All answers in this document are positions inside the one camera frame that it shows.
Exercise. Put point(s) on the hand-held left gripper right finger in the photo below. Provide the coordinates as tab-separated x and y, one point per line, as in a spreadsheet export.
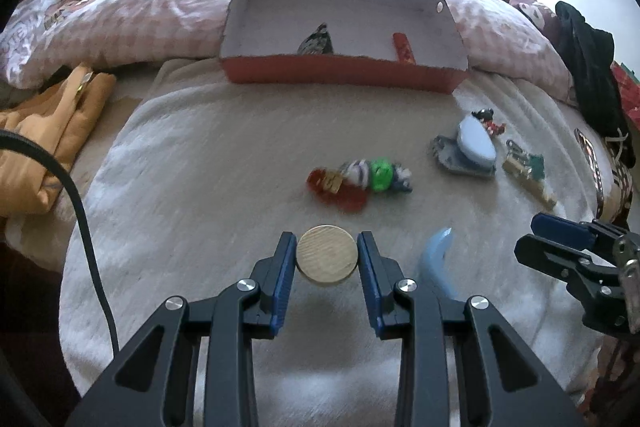
369	277

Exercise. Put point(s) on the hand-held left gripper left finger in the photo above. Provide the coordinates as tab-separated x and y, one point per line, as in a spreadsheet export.
286	277

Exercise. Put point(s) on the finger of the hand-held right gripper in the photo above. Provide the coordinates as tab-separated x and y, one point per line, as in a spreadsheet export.
560	229
550	257

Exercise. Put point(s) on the round wooden disc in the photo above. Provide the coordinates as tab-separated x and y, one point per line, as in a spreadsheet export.
327	254

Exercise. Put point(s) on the light blue curved plastic piece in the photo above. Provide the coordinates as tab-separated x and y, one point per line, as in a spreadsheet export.
437	262

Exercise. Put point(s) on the black-haired doll figurine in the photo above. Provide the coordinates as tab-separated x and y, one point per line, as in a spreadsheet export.
487	119

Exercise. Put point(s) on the red cardboard box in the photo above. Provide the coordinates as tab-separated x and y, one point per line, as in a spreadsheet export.
345	72

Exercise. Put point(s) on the patterned brown cloth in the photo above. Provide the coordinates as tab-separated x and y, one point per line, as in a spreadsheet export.
607	177

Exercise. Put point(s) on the grey and blue plastic gadget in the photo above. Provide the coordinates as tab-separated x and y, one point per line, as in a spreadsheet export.
472	147

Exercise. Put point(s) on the white fluffy blanket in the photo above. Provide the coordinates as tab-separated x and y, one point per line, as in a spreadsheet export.
200	187

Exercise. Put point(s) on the black garment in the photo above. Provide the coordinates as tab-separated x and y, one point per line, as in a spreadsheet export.
592	67

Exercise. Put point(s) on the red wrapped snack bar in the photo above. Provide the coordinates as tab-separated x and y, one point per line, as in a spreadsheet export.
403	49

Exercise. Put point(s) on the dark patterned pouch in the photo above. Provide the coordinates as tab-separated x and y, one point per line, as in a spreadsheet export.
316	42

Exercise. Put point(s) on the orange cloth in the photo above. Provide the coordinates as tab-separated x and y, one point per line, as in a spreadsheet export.
45	147

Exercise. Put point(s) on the pink checked quilt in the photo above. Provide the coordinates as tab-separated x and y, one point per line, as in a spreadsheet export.
125	17

